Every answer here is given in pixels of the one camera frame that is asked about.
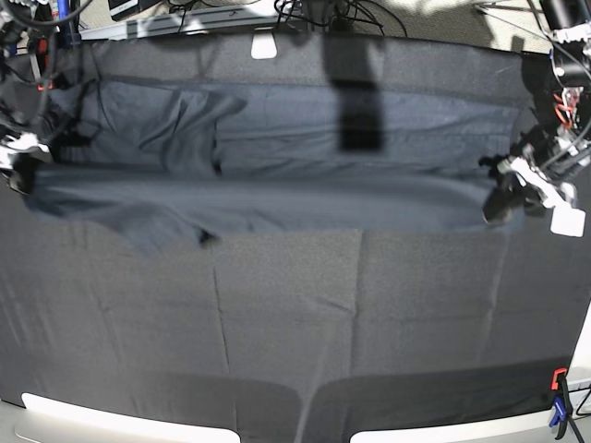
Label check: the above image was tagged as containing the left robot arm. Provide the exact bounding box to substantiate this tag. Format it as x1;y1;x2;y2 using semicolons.
483;1;590;238

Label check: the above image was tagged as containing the red clamp left edge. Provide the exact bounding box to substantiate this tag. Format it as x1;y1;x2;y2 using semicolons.
32;38;53;91

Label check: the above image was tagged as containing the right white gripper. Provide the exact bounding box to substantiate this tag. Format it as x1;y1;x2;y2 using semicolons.
1;132;49;195

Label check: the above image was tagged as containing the dark navy t-shirt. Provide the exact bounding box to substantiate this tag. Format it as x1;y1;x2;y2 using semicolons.
24;79;521;251

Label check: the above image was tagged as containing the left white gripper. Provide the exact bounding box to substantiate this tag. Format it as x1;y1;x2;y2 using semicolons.
478;133;586;238

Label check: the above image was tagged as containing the white tag on cloth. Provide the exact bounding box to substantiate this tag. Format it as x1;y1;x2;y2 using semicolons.
250;29;278;60

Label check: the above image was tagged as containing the blue clamp top left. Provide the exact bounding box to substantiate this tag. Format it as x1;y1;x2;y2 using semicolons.
55;0;81;47

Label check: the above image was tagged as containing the black table cloth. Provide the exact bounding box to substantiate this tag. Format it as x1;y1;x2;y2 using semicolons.
1;34;590;442

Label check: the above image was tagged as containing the black cable bundle top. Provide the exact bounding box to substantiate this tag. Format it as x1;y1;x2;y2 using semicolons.
271;0;410;38

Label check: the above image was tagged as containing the blue orange clamp bottom right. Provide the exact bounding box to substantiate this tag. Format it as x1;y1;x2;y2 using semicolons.
549;367;585;443

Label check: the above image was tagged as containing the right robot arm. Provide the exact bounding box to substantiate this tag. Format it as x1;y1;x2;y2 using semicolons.
1;1;61;195

